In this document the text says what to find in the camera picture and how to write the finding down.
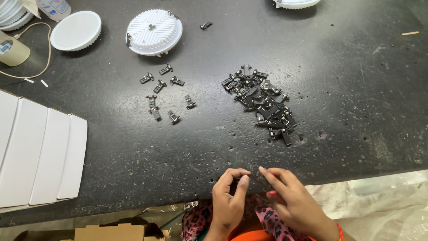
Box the person's left hand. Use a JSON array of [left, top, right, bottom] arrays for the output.
[[212, 168, 251, 235]]

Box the person's right hand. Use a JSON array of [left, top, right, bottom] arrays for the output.
[[258, 166, 339, 240]]

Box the single black spring clip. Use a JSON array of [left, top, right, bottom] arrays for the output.
[[251, 171, 270, 193]]

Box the pink leopard print clothing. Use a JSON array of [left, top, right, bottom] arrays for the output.
[[181, 193, 315, 241]]

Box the orange garment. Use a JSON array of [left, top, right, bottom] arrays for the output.
[[229, 224, 317, 241]]

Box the clear plastic sheet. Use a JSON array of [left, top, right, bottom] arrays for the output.
[[305, 170, 428, 241]]

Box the pile of black spring clips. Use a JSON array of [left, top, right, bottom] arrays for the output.
[[221, 64, 298, 146]]

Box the brown cardboard box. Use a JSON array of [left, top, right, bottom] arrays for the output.
[[60, 217, 170, 241]]

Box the scattered group of spring clips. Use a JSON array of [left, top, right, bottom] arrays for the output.
[[139, 64, 197, 125]]

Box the white flat carton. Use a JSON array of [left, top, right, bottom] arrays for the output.
[[0, 97, 48, 209], [57, 114, 88, 200], [29, 108, 71, 206], [0, 89, 19, 168]]

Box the white ribbed downlight housing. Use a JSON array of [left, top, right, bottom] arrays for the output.
[[125, 9, 183, 57]]

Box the white downlight with toothed rim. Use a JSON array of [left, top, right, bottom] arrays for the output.
[[272, 0, 321, 10]]

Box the white round downlight with diffuser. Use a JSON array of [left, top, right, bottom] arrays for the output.
[[50, 10, 102, 52]]

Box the white bottle with blue label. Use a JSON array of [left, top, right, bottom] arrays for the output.
[[35, 0, 72, 22]]

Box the stack of white downlights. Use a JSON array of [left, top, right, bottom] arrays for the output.
[[0, 0, 35, 31]]

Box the beige cable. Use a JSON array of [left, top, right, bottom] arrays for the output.
[[0, 22, 52, 79]]

